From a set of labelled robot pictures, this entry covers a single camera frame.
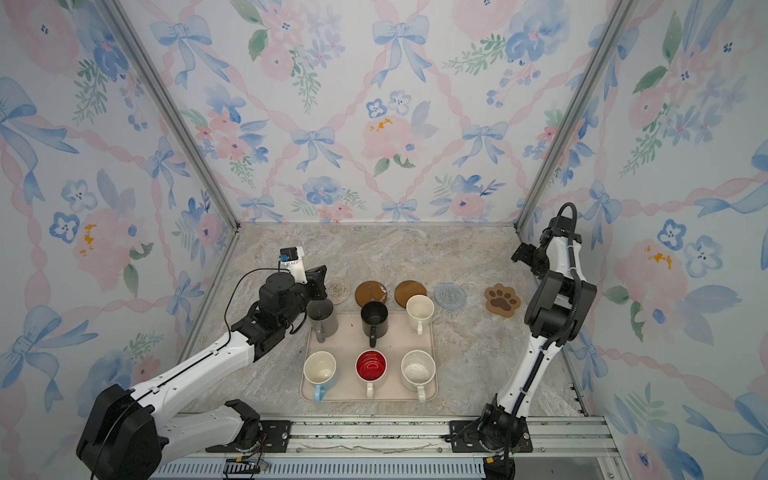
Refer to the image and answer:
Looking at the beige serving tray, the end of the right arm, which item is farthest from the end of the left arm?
the end of the right arm

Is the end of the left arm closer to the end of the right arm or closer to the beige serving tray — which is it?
the beige serving tray

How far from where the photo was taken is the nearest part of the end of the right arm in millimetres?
745
